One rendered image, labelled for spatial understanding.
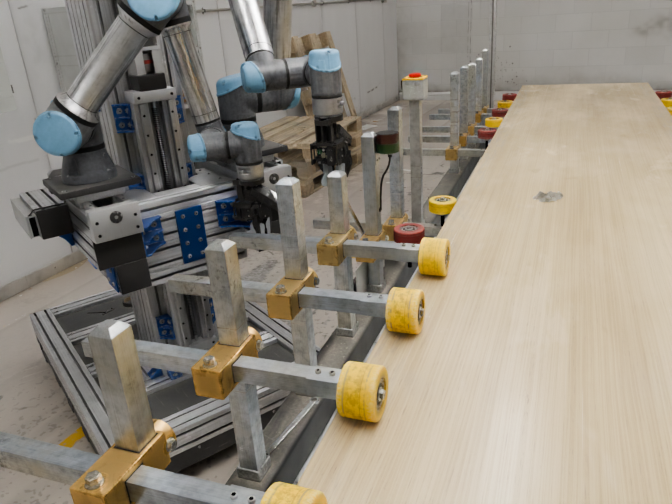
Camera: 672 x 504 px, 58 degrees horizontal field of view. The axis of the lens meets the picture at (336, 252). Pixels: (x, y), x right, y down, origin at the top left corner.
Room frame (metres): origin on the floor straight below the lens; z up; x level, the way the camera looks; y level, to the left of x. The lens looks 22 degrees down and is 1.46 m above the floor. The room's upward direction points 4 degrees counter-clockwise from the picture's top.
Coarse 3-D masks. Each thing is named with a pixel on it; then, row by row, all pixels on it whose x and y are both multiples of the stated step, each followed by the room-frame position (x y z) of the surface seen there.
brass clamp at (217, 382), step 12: (252, 336) 0.85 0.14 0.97; (216, 348) 0.82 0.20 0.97; (228, 348) 0.82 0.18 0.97; (240, 348) 0.81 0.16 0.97; (252, 348) 0.84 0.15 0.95; (216, 360) 0.78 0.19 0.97; (228, 360) 0.78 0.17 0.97; (192, 372) 0.77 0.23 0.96; (204, 372) 0.76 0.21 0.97; (216, 372) 0.75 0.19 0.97; (228, 372) 0.77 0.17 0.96; (204, 384) 0.76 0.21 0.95; (216, 384) 0.75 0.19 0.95; (228, 384) 0.77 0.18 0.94; (204, 396) 0.76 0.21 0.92; (216, 396) 0.75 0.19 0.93
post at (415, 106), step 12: (420, 108) 2.00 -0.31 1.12; (420, 120) 2.00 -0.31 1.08; (420, 132) 2.00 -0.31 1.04; (420, 144) 1.99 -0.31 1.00; (420, 156) 1.99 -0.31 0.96; (420, 168) 1.99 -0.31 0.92; (420, 180) 1.99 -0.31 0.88; (420, 192) 1.99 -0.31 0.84; (420, 204) 1.99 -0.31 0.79; (420, 216) 1.99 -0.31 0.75
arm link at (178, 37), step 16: (176, 16) 1.70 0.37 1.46; (176, 32) 1.70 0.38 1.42; (176, 48) 1.70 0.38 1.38; (192, 48) 1.72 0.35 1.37; (176, 64) 1.71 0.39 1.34; (192, 64) 1.71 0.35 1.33; (192, 80) 1.70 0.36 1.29; (192, 96) 1.71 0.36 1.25; (208, 96) 1.72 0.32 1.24; (192, 112) 1.72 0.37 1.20; (208, 112) 1.71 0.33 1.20; (208, 128) 1.69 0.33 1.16; (224, 128) 1.77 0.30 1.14
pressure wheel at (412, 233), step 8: (400, 224) 1.49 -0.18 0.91; (408, 224) 1.49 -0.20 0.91; (416, 224) 1.48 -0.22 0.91; (400, 232) 1.43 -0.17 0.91; (408, 232) 1.43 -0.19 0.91; (416, 232) 1.43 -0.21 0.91; (424, 232) 1.45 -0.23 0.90; (400, 240) 1.43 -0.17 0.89; (408, 240) 1.42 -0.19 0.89; (416, 240) 1.42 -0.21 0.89; (408, 264) 1.46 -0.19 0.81
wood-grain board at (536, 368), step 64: (512, 128) 2.62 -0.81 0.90; (576, 128) 2.52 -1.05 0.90; (640, 128) 2.43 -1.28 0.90; (512, 192) 1.71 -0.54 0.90; (576, 192) 1.67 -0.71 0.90; (640, 192) 1.62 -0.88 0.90; (512, 256) 1.24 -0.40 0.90; (576, 256) 1.22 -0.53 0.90; (640, 256) 1.19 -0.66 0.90; (448, 320) 0.98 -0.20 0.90; (512, 320) 0.96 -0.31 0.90; (576, 320) 0.94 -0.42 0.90; (640, 320) 0.93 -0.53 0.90; (448, 384) 0.78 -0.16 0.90; (512, 384) 0.77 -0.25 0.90; (576, 384) 0.75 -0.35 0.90; (640, 384) 0.74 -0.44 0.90; (320, 448) 0.65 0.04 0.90; (384, 448) 0.64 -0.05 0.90; (448, 448) 0.64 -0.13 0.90; (512, 448) 0.63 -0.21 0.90; (576, 448) 0.62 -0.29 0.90; (640, 448) 0.61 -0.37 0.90
